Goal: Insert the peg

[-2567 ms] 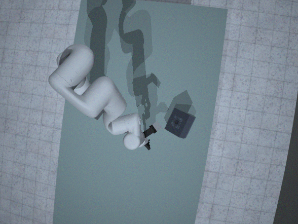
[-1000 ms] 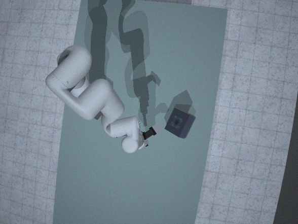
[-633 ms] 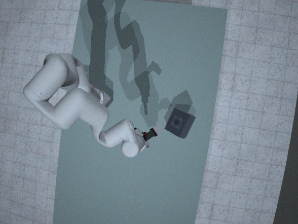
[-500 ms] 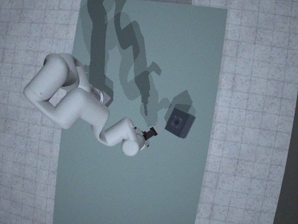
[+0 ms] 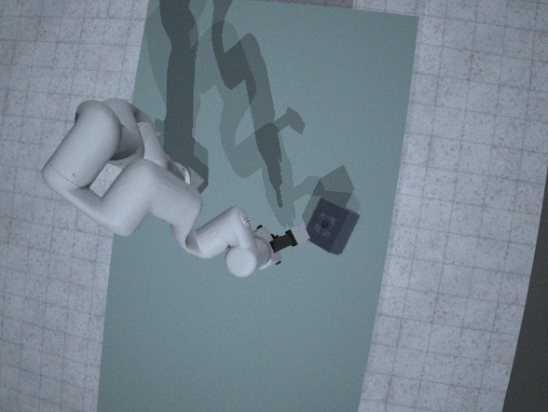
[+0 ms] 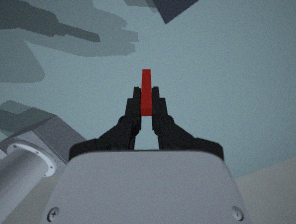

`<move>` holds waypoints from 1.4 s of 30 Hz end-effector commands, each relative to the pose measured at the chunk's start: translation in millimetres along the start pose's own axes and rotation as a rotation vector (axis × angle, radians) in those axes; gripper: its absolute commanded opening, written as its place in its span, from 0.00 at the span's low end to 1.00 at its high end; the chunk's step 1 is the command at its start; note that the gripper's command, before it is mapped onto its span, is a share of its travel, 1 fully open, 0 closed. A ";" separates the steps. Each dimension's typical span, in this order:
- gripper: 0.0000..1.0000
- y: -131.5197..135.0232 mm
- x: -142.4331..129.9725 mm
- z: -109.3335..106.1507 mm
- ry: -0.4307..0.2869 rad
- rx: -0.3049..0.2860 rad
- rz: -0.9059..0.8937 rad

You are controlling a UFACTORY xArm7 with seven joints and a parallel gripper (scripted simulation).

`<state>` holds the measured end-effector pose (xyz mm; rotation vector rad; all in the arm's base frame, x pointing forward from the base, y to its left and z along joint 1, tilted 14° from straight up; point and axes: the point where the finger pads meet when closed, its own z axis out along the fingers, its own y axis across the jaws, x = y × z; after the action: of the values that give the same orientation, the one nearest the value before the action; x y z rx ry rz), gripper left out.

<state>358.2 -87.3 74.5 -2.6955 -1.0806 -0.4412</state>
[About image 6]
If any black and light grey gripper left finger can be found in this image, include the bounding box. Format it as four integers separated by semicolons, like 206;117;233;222
68;87;142;162

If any red rectangular peg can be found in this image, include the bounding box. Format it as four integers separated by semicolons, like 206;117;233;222
140;69;152;116

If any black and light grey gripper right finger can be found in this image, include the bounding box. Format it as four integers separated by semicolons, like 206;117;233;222
152;87;224;160

